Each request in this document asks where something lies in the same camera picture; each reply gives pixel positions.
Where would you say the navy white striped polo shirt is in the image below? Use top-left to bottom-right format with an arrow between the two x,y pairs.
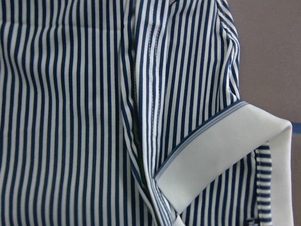
0,0 -> 293,226

